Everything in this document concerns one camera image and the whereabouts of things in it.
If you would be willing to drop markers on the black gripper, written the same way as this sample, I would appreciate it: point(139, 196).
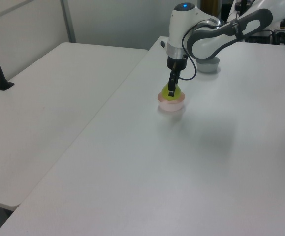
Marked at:
point(177, 63)

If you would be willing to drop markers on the green pear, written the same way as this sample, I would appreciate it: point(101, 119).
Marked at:
point(165, 93)

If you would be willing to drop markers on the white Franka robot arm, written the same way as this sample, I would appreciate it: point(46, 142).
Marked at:
point(213, 37)

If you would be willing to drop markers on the pink bowl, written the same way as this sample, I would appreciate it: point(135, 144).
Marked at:
point(170, 104)

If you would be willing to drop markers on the grey bowl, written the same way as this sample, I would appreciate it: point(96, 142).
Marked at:
point(208, 66)

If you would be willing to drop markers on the dark equipment behind table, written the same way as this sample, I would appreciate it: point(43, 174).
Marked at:
point(265, 37)

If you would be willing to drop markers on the white folding side table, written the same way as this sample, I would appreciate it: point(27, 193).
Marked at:
point(41, 110)

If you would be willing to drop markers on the grey partition frame post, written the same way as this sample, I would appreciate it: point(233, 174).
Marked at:
point(68, 20)

